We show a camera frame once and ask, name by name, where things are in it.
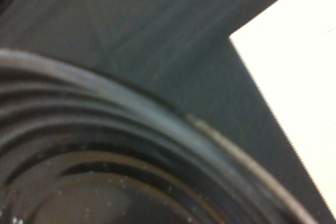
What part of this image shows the black ribbed bowl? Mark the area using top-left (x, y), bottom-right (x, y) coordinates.
top-left (0, 49), bottom-right (319, 224)

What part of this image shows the white two-tier lazy Susan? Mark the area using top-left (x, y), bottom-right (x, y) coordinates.
top-left (0, 0), bottom-right (336, 224)

